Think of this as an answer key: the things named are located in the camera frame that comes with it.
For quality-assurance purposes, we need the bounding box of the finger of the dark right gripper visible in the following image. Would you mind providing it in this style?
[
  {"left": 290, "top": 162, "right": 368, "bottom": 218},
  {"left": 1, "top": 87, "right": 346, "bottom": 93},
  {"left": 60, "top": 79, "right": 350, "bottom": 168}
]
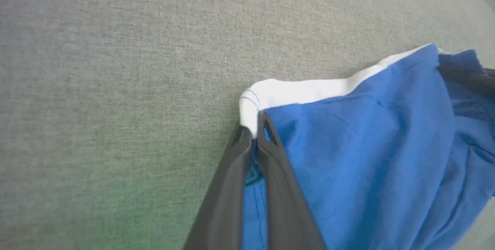
[{"left": 439, "top": 65, "right": 495, "bottom": 97}]

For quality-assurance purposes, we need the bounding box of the grey upholstered sofa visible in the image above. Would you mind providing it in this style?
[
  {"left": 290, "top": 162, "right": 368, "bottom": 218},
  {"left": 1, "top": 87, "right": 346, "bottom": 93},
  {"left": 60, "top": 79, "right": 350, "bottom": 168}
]
[{"left": 0, "top": 0, "right": 495, "bottom": 250}]

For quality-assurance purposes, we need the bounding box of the blue and white garment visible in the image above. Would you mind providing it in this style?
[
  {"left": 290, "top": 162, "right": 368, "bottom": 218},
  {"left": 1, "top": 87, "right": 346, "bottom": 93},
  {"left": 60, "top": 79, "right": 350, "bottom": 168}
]
[{"left": 239, "top": 44, "right": 495, "bottom": 250}]

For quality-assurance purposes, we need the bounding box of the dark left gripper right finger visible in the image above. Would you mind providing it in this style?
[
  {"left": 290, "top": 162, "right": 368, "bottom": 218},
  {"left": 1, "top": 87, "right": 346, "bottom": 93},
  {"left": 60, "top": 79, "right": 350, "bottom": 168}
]
[{"left": 256, "top": 111, "right": 328, "bottom": 250}]

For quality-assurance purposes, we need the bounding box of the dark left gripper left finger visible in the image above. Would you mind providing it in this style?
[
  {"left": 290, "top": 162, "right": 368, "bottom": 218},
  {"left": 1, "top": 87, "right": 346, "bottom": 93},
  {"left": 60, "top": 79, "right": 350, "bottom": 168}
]
[{"left": 182, "top": 123, "right": 254, "bottom": 250}]

